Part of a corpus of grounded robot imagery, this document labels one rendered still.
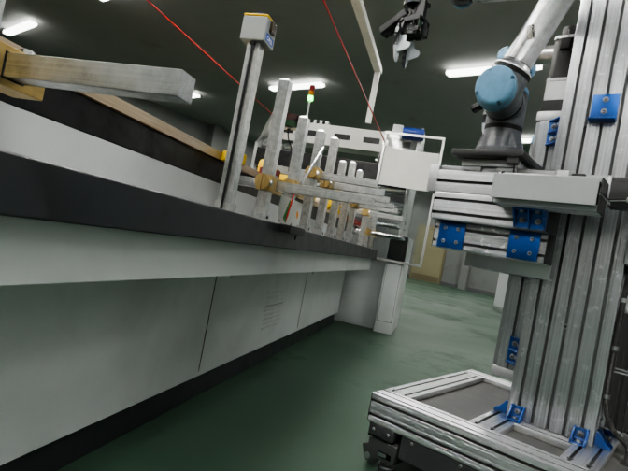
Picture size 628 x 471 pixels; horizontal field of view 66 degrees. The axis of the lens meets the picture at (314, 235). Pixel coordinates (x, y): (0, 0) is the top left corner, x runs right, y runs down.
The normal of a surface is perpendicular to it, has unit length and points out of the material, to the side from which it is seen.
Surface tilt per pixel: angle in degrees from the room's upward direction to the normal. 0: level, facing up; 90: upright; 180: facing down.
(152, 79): 90
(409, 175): 90
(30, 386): 90
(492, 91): 97
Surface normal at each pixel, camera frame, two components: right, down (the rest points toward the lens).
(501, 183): -0.62, -0.13
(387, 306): -0.25, -0.06
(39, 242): 0.95, 0.18
